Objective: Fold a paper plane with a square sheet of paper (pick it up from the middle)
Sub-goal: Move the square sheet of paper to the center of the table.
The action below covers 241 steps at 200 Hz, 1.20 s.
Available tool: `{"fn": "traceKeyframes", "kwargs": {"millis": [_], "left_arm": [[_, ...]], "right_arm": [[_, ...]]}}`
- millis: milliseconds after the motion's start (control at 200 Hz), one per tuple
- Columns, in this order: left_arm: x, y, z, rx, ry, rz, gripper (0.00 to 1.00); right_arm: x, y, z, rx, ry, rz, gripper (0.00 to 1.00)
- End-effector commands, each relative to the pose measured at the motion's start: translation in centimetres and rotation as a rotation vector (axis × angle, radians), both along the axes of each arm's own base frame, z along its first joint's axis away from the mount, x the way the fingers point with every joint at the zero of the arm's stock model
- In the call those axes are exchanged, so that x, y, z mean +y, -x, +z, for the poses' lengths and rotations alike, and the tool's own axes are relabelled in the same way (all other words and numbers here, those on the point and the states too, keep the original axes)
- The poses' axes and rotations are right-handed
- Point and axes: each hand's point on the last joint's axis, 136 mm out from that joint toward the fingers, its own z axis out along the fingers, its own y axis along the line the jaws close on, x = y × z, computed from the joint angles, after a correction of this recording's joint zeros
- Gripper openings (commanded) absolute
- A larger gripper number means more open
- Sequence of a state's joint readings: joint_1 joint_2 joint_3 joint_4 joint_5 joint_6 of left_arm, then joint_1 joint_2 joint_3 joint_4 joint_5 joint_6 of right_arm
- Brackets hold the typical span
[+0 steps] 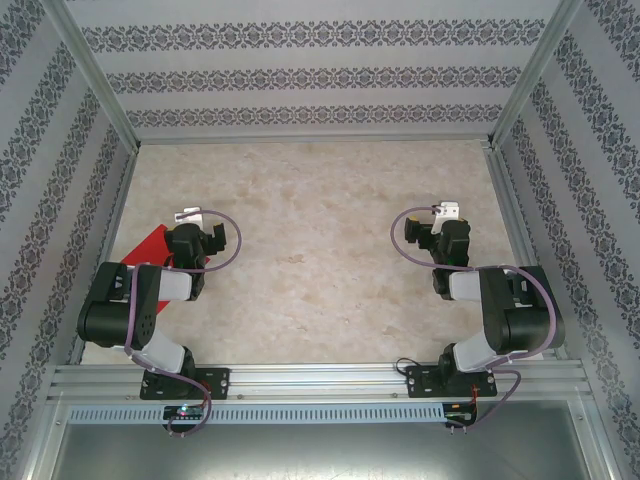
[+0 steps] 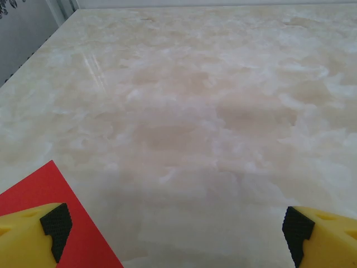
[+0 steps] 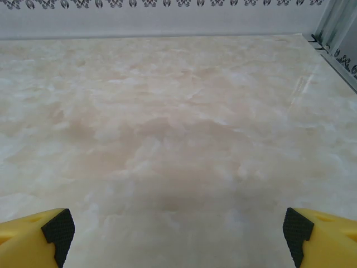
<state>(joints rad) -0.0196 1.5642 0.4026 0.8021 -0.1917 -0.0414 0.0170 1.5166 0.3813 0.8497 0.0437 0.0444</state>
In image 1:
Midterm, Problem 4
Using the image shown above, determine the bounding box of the aluminium table side rail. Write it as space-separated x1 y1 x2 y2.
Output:
482 142 571 361
67 147 141 366

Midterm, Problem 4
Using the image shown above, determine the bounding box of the long aluminium mounting rail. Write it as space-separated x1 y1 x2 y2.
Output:
47 360 596 404

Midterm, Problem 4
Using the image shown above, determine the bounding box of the aluminium frame cross beam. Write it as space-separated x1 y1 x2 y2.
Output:
134 132 494 147

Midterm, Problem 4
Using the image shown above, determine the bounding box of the grey slotted cable duct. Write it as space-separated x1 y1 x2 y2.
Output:
67 403 446 424

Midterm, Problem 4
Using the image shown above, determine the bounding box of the red paper sheet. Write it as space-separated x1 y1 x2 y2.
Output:
121 223 174 267

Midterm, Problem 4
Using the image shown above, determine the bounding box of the small circuit board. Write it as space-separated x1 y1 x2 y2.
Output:
446 402 476 426
163 405 206 420

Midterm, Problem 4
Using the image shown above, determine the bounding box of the aluminium frame post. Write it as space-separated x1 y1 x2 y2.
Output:
39 0 142 151
487 0 586 149

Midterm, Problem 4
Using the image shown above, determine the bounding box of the grey metal sheet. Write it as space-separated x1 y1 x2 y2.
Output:
29 422 614 480

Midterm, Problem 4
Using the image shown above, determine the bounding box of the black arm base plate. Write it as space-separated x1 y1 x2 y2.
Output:
141 367 231 401
405 364 498 400

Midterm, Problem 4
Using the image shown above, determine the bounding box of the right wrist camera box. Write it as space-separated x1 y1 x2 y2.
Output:
432 200 460 235

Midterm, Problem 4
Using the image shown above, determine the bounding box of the purple cable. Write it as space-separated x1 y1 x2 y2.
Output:
122 208 244 440
390 203 560 436

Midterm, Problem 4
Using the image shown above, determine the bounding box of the aluminium frame bar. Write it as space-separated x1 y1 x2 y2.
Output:
19 394 69 480
569 394 621 480

